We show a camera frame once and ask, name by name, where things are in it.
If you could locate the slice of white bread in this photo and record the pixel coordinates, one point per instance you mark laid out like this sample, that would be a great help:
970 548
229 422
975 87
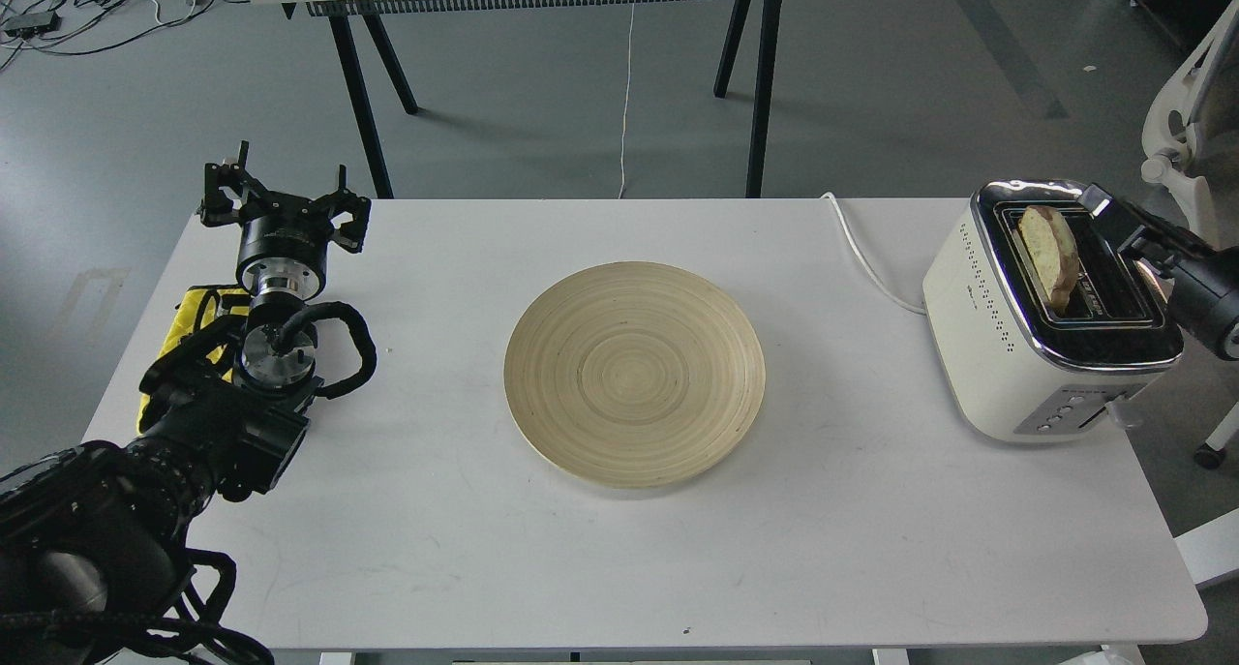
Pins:
1052 248

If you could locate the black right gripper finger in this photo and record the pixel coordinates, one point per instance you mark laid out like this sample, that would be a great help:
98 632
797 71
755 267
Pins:
1135 232
1159 276

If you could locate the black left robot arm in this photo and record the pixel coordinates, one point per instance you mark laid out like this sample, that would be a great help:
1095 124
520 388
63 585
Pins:
96 554

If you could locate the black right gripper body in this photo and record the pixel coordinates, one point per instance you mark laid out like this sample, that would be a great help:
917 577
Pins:
1204 299

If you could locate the white office chair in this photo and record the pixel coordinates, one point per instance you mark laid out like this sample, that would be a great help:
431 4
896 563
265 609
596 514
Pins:
1189 134

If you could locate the cream and chrome toaster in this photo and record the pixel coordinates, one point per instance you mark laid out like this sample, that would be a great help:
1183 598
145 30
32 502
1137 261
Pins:
1033 366

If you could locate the round wooden plate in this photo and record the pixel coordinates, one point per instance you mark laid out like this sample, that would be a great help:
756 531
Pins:
634 375

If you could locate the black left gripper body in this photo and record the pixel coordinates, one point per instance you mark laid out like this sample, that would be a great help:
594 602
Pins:
284 246

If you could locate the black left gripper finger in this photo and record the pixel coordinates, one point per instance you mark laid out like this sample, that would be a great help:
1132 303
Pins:
340 217
232 196

